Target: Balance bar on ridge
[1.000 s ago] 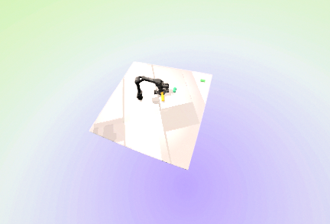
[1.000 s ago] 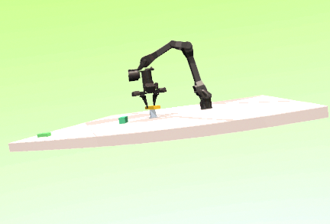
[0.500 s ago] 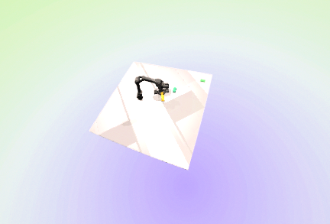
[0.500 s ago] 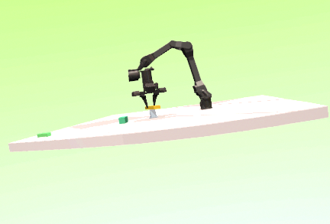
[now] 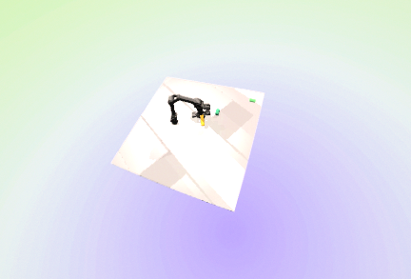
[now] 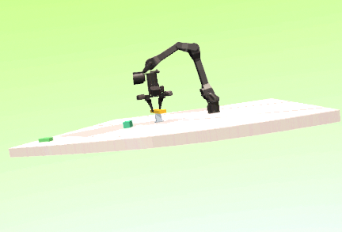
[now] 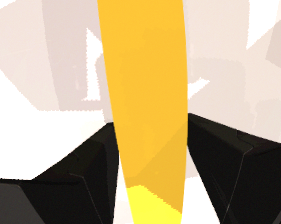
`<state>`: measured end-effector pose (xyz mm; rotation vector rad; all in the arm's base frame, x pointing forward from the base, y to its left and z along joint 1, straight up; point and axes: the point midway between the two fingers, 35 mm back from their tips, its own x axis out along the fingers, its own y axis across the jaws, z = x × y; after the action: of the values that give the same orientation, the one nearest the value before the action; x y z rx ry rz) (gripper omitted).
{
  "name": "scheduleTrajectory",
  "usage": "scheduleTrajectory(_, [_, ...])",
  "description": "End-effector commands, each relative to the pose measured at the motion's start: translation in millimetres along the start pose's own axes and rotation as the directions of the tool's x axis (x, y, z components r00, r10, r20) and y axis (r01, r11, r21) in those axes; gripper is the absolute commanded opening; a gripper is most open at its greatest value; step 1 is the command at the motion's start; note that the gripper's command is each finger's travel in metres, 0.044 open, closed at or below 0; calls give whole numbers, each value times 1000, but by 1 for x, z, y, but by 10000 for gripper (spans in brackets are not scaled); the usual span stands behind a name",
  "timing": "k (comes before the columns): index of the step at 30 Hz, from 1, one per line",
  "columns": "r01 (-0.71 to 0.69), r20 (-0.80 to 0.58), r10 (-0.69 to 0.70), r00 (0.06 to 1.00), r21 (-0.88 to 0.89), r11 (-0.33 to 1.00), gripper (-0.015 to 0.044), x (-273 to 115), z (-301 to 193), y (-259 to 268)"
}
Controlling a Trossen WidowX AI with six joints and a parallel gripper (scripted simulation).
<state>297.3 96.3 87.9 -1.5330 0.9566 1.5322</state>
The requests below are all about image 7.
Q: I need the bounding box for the yellow bar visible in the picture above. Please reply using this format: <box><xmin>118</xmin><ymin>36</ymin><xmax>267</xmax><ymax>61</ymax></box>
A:
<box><xmin>97</xmin><ymin>0</ymin><xmax>188</xmax><ymax>224</ymax></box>

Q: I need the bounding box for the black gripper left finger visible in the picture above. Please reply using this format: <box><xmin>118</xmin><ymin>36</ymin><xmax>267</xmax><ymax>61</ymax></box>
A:
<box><xmin>0</xmin><ymin>123</ymin><xmax>119</xmax><ymax>224</ymax></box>

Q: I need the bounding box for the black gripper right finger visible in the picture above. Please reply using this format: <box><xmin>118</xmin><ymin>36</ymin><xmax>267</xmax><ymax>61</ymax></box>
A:
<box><xmin>187</xmin><ymin>113</ymin><xmax>281</xmax><ymax>224</ymax></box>

